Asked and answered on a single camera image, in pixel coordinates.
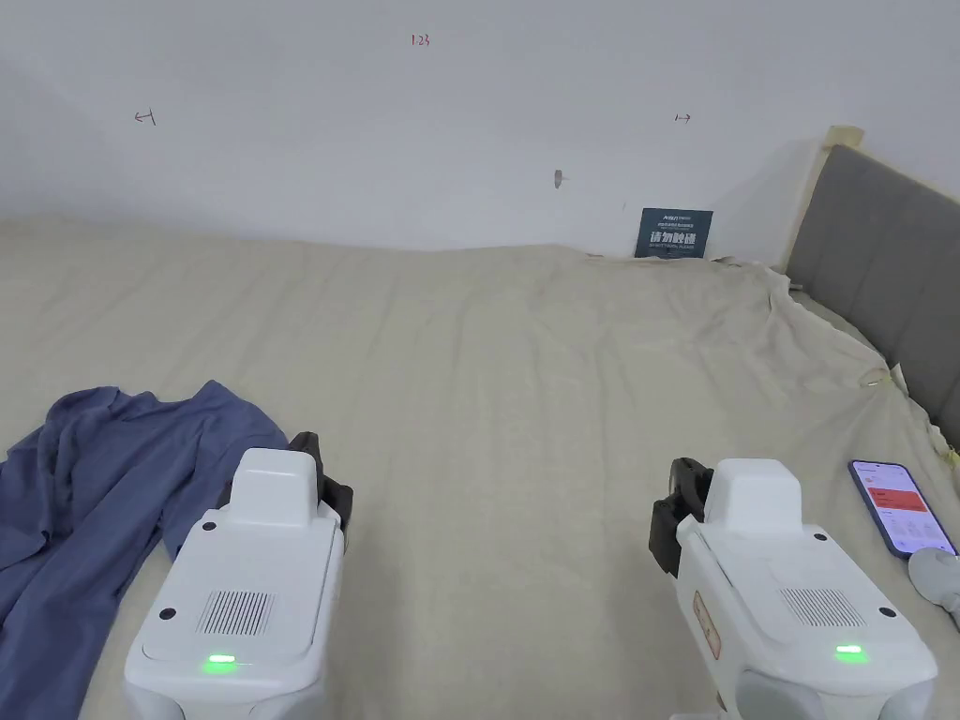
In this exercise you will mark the small wall hook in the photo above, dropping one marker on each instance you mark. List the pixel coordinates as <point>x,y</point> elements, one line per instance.
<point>557,180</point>

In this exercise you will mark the grey padded headboard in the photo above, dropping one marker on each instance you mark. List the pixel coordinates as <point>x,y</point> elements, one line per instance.
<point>877,262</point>

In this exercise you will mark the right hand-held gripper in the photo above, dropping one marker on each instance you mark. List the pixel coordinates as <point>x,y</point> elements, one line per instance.
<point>787,600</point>

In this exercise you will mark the dark blue shirt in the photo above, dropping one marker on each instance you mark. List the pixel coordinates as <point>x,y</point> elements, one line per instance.
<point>97,480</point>

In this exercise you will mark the dark blue sign card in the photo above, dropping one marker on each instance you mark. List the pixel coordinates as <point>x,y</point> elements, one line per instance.
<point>673,235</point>

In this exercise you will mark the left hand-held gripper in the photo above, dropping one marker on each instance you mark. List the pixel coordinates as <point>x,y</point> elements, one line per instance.
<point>247,585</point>

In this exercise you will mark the bed with beige sheet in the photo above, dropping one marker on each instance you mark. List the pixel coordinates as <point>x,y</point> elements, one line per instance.
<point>480,360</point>

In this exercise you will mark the smartphone with lit screen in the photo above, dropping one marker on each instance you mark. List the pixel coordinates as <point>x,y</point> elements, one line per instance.
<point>900,508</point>

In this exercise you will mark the white hand controller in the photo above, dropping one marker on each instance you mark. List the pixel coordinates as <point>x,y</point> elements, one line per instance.
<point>937,577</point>

